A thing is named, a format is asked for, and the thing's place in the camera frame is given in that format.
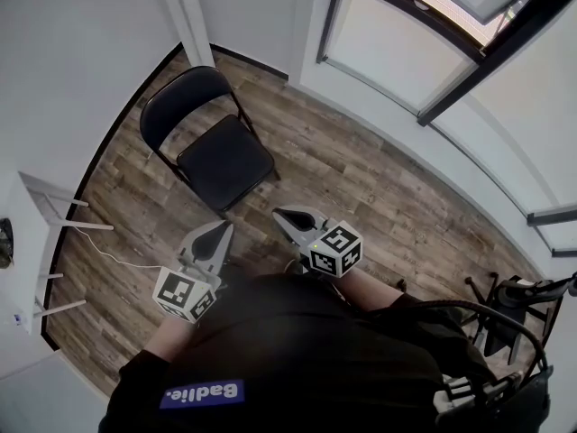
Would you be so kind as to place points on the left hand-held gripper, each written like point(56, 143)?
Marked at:
point(182, 292)

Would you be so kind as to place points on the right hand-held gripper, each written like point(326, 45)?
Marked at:
point(334, 251)

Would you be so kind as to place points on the black folding chair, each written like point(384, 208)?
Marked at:
point(225, 160)

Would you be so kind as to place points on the person's right forearm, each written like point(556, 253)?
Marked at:
point(369, 292)

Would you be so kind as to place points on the person's left forearm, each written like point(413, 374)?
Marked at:
point(169, 338)

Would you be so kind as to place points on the black office chair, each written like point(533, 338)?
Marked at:
point(509, 314)

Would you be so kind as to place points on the person's black shirt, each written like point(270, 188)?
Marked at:
point(293, 350)

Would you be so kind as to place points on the white table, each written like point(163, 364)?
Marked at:
point(24, 246)

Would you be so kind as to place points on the dark object on table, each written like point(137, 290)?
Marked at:
point(5, 244)

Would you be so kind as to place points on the black equipment pack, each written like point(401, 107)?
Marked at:
point(496, 402)

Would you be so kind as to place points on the black window frame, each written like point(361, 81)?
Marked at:
point(491, 48)

